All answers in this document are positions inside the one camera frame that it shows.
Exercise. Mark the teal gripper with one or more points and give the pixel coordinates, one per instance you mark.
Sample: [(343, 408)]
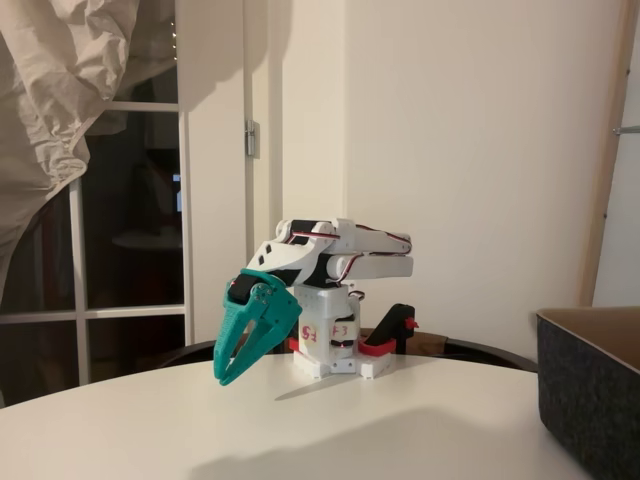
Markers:
[(280, 309)]

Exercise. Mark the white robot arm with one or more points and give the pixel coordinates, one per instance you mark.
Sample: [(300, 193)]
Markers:
[(380, 265)]

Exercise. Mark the grey felt box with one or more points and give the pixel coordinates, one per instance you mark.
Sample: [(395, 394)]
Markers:
[(585, 400)]

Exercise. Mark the black clamp with red pad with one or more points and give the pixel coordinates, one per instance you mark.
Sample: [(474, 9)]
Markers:
[(292, 346)]

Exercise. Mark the black clamp with red lever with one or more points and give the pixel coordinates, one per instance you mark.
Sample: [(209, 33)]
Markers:
[(392, 325)]

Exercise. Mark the dark brown chair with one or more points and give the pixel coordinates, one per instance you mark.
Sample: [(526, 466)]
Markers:
[(430, 342)]

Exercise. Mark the silver door hinge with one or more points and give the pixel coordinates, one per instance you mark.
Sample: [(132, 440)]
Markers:
[(251, 140)]

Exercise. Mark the white glazed door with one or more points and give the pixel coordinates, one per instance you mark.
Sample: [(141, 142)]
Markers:
[(215, 60)]

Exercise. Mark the beige crumpled curtain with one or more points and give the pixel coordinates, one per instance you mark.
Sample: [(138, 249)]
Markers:
[(50, 75)]

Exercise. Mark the wooden framed frosted panel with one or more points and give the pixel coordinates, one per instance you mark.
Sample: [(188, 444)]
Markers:
[(605, 175)]

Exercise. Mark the metal rod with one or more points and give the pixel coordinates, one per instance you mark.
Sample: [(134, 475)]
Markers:
[(630, 130)]

